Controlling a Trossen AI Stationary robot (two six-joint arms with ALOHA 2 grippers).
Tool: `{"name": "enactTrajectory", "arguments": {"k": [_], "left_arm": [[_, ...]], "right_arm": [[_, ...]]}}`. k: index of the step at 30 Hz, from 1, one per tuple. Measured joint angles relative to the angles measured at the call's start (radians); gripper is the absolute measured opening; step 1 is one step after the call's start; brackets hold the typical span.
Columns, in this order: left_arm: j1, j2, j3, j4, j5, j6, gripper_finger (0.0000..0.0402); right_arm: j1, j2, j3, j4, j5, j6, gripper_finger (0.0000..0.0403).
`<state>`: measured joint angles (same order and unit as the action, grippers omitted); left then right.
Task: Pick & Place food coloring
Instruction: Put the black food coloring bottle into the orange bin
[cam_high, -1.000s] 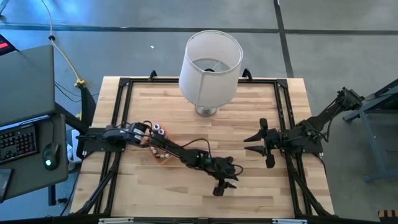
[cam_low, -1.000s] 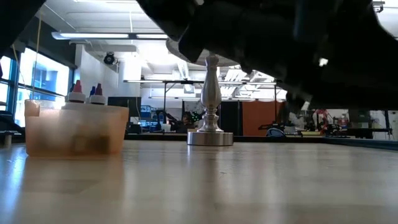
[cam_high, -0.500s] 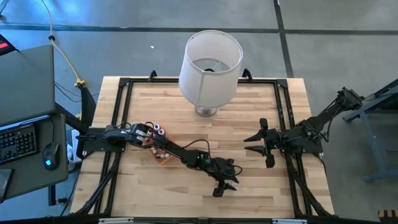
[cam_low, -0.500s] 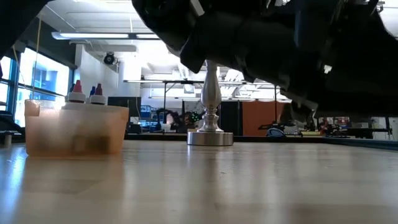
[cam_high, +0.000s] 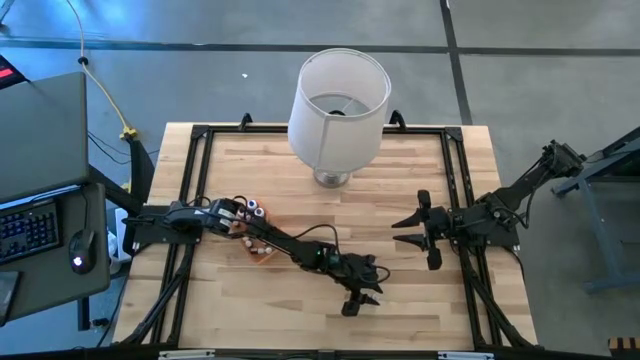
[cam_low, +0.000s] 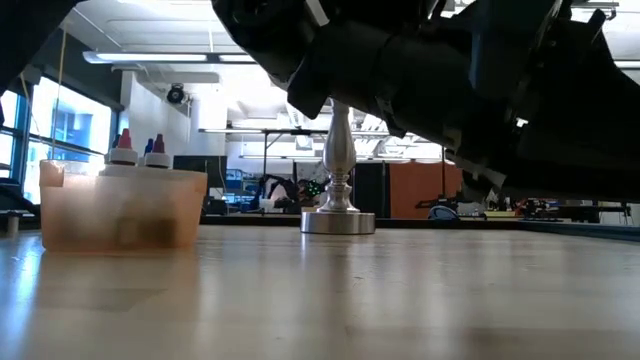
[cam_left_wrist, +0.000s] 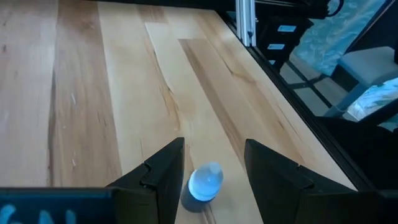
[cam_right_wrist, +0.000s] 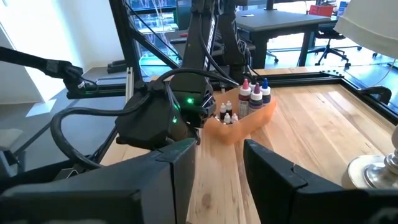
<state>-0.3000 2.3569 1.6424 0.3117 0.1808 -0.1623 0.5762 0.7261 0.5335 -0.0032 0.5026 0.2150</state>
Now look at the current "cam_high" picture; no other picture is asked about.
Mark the dark tablet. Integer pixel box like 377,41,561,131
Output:
0,270,22,327

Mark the wooden block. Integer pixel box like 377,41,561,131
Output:
607,337,640,354

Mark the black computer mouse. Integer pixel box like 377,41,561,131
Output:
68,228,97,275

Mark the backlit black keyboard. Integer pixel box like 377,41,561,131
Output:
0,198,62,265

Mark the orange plastic tray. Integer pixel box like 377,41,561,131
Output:
233,198,280,265

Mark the black aluminium table frame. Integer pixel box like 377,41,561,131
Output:
117,123,534,351

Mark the grey laptop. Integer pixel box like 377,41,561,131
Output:
0,71,91,205

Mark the silver metal bracket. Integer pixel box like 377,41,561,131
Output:
437,350,495,360
157,349,217,360

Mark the white shade silver table lamp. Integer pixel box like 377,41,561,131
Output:
287,47,393,190

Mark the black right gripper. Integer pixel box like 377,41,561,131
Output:
390,188,454,272

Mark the black device red light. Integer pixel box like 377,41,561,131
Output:
0,53,29,91

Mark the yellow cable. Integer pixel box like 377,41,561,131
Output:
64,0,139,142

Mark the grey desk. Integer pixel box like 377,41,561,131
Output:
0,180,112,324

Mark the blue-grey metal stand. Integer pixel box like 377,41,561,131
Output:
549,124,640,296

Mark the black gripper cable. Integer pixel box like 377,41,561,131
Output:
292,223,392,287

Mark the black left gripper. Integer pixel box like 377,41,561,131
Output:
324,252,391,319

